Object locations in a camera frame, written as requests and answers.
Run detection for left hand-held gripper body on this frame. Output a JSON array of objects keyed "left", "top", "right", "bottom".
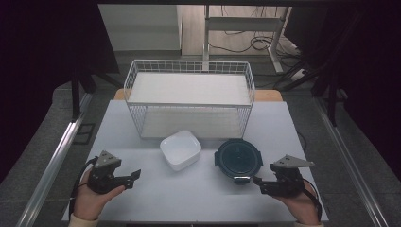
[{"left": 87, "top": 150, "right": 127, "bottom": 194}]

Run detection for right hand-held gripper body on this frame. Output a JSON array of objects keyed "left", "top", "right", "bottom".
[{"left": 270, "top": 154, "right": 316, "bottom": 197}]

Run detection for dark round container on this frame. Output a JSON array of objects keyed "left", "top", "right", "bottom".
[{"left": 214, "top": 138, "right": 264, "bottom": 185}]

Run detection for white square container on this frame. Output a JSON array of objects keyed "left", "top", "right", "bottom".
[{"left": 159, "top": 130, "right": 202, "bottom": 172}]

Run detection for person's right hand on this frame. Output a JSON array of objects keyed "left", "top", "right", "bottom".
[{"left": 273, "top": 183, "right": 320, "bottom": 225}]

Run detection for person's left hand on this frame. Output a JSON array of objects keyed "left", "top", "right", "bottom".
[{"left": 74, "top": 171, "right": 126, "bottom": 221}]

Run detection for black floor plate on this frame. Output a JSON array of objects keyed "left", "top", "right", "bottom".
[{"left": 73, "top": 122, "right": 96, "bottom": 146}]

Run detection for black stand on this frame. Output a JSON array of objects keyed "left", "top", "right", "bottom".
[
  {"left": 70, "top": 67, "right": 125, "bottom": 123},
  {"left": 273, "top": 12, "right": 363, "bottom": 128}
]

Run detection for wooden table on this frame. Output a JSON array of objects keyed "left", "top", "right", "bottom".
[{"left": 113, "top": 88, "right": 284, "bottom": 102}]

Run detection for white power strip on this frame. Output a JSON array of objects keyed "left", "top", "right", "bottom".
[{"left": 288, "top": 67, "right": 308, "bottom": 82}]

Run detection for dark curtain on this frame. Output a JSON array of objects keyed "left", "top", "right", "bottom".
[
  {"left": 0, "top": 0, "right": 120, "bottom": 184},
  {"left": 284, "top": 5, "right": 401, "bottom": 173}
]

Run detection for white cabinet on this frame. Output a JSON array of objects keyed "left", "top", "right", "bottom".
[{"left": 97, "top": 4, "right": 183, "bottom": 52}]

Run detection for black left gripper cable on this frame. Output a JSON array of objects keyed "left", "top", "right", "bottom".
[{"left": 68, "top": 156, "right": 98, "bottom": 219}]

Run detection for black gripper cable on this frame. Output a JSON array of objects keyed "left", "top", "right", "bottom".
[
  {"left": 68, "top": 156, "right": 98, "bottom": 219},
  {"left": 302, "top": 179, "right": 323, "bottom": 221}
]

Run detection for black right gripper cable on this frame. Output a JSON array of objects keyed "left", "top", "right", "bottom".
[{"left": 302, "top": 179, "right": 323, "bottom": 221}]

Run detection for metal rail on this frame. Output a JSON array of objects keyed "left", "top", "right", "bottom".
[
  {"left": 15, "top": 93, "right": 94, "bottom": 227},
  {"left": 314, "top": 96, "right": 390, "bottom": 227}
]

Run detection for white wire rack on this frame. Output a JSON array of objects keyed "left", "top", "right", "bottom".
[{"left": 123, "top": 59, "right": 256, "bottom": 140}]

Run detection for black floor cables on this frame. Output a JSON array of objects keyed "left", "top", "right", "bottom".
[{"left": 207, "top": 5, "right": 302, "bottom": 60}]

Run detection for white desk frame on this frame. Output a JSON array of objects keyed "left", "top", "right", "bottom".
[{"left": 202, "top": 4, "right": 292, "bottom": 74}]

